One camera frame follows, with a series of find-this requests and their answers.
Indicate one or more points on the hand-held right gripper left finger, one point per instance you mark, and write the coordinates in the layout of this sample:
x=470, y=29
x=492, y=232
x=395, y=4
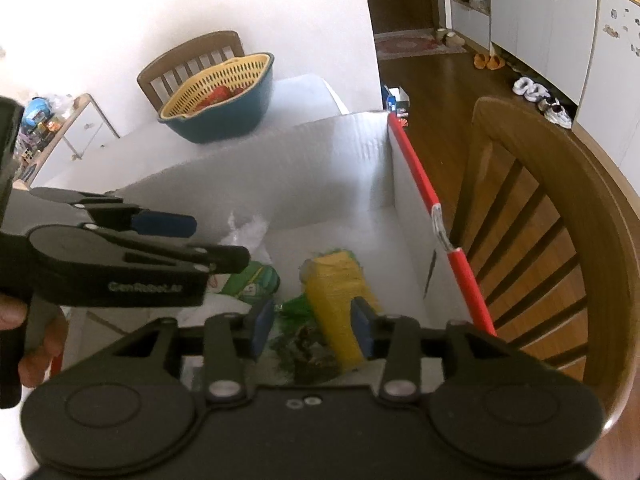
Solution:
x=261, y=327

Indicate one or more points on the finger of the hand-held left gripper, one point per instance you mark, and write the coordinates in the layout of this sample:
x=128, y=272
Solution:
x=165, y=225
x=230, y=259

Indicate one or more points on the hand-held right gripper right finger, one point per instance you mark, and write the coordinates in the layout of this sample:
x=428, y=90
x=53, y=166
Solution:
x=361, y=327

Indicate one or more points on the white plastic wrapper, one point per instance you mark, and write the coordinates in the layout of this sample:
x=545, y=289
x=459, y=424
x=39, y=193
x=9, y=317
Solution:
x=250, y=237

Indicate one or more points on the green cartoon snack packet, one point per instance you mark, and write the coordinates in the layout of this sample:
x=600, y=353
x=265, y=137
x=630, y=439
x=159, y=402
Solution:
x=255, y=280

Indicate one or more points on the yellow small carton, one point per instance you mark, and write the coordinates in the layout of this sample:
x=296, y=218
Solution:
x=335, y=300

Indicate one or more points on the red cardboard box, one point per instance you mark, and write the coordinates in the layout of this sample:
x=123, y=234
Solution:
x=325, y=180

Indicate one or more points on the person's left hand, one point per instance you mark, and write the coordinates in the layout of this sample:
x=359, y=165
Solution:
x=47, y=360

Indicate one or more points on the blue plastic basin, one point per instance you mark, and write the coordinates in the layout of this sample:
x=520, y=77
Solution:
x=225, y=122

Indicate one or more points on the white wooden sideboard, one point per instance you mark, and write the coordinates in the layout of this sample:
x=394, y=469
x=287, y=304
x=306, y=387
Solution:
x=85, y=130

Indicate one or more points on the red vegetables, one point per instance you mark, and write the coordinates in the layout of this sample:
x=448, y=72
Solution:
x=215, y=96

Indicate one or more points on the cluster of small jars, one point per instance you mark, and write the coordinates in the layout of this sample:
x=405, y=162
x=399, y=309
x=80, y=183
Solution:
x=42, y=137

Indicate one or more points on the wooden dining chair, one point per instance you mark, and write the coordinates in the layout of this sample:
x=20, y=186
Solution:
x=165, y=67
x=575, y=170

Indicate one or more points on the yellow strainer basket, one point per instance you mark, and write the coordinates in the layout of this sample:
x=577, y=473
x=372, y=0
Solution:
x=225, y=77

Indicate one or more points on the blue white carton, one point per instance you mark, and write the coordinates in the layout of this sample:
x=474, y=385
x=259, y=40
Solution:
x=397, y=102

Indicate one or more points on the patterned red rug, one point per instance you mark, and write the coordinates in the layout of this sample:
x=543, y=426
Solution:
x=415, y=46

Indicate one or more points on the grey white sneaker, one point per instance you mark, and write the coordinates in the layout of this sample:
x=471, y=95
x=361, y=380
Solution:
x=556, y=114

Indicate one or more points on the white shoe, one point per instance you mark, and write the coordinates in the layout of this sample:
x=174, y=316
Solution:
x=522, y=86
x=539, y=92

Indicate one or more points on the orange slipper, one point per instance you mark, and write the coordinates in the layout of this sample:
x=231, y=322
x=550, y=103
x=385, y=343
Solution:
x=481, y=61
x=496, y=63

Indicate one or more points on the pair of beige slippers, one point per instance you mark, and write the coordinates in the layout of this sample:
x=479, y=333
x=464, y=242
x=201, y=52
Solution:
x=448, y=36

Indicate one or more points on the white wall cabinet unit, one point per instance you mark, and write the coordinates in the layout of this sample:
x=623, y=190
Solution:
x=550, y=15

